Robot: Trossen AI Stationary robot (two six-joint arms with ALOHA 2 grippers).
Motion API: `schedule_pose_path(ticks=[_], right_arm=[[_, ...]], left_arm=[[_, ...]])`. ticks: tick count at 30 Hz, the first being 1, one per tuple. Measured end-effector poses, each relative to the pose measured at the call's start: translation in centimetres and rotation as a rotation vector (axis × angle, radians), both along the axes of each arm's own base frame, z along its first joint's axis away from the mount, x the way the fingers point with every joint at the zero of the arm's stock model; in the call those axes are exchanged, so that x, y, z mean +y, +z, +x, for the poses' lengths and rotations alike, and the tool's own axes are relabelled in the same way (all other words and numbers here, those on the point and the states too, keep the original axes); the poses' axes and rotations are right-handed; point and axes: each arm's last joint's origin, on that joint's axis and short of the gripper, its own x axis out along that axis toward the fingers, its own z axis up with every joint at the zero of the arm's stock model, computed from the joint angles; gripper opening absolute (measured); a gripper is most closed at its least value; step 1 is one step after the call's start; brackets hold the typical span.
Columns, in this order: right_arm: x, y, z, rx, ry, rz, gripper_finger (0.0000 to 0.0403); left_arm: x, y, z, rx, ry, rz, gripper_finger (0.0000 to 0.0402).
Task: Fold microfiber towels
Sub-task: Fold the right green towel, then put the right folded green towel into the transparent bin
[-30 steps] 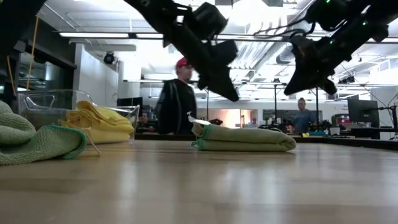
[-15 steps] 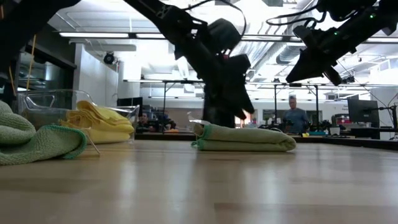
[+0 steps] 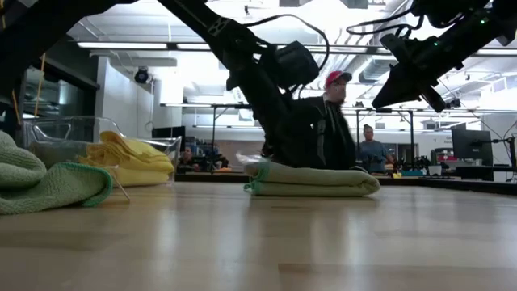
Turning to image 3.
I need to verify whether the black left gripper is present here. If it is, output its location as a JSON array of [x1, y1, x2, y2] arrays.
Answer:
[[225, 62, 295, 163]]

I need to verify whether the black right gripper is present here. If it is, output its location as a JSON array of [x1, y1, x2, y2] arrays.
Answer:
[[371, 32, 469, 114]]

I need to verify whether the green microfiber towel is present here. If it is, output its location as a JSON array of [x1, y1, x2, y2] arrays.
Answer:
[[0, 131, 114, 217], [242, 161, 381, 198]]

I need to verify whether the clear plastic bin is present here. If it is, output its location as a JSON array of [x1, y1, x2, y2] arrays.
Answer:
[[22, 116, 183, 189]]

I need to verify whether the person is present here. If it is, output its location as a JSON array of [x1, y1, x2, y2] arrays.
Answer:
[[282, 70, 359, 171], [177, 145, 199, 170], [357, 124, 395, 174]]

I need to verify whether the black computer monitor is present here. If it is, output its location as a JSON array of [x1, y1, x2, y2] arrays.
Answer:
[[451, 128, 494, 162]]

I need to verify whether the black background workstation frame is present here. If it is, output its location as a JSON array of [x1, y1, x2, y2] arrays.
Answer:
[[209, 103, 417, 175]]

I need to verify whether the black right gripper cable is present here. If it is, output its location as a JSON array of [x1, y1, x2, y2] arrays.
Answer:
[[346, 6, 425, 37]]

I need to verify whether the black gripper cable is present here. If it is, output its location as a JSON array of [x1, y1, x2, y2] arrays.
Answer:
[[346, 6, 425, 37], [242, 14, 330, 73]]

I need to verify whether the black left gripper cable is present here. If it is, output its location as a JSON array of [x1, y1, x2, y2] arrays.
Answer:
[[242, 14, 330, 73]]

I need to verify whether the black ceiling camera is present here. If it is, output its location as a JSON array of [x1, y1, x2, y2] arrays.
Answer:
[[133, 66, 150, 85]]

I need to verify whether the yellow hanging cord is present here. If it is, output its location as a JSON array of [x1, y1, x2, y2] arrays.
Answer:
[[33, 52, 47, 118], [10, 88, 22, 126]]

